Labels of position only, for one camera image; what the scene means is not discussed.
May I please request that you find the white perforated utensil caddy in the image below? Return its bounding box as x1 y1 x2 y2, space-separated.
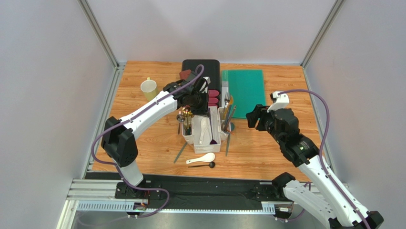
180 106 230 154

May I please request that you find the brown relay block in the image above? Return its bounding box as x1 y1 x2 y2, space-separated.
179 69 192 82

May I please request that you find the yellow-green mug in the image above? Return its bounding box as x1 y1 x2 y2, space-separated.
140 77 159 101

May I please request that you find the purple metal spoon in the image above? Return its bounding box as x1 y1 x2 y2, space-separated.
209 117 217 145

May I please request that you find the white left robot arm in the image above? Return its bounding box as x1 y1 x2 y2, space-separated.
101 72 210 187

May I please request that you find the gold handled knife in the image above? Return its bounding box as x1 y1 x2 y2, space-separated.
226 95 233 115

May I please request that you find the black mounting rail base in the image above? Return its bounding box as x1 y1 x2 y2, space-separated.
112 173 304 211

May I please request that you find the teal plastic knife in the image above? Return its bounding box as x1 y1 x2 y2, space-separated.
173 142 188 164

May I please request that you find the teal cutting mat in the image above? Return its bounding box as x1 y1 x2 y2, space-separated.
222 69 266 119

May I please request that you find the black and pink drawer box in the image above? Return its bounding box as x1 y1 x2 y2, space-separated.
181 59 222 107

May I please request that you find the large silver fork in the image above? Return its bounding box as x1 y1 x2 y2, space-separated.
223 92 231 120

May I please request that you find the white ceramic spoon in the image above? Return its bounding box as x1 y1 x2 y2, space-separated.
185 152 215 165
199 118 208 145

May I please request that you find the teal plastic spoon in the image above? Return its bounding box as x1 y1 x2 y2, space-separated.
225 122 235 156

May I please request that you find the black small spoon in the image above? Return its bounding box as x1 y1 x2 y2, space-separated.
188 161 215 168

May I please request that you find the silver spoon in caddy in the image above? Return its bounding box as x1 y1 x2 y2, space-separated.
176 114 185 135

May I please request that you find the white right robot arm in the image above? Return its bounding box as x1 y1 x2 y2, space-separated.
246 91 384 229

